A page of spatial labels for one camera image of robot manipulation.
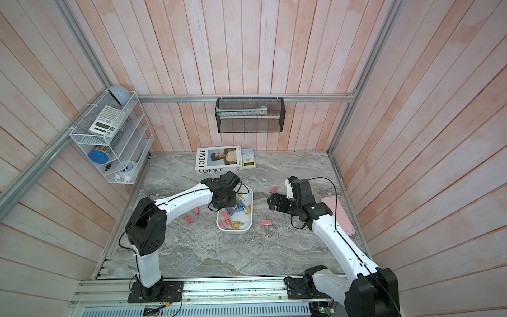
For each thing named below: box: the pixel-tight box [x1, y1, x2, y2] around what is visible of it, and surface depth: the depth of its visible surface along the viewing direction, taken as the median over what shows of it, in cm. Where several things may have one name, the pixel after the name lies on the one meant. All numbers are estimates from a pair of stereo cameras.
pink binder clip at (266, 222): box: [260, 219, 273, 226], surface depth 92 cm
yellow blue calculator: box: [240, 147, 257, 170], surface depth 117 cm
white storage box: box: [215, 184, 254, 234], surface depth 93 cm
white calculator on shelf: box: [88, 105, 127, 139], surface depth 78 cm
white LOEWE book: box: [195, 145, 243, 174], surface depth 113 cm
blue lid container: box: [87, 149, 109, 164], surface depth 78 cm
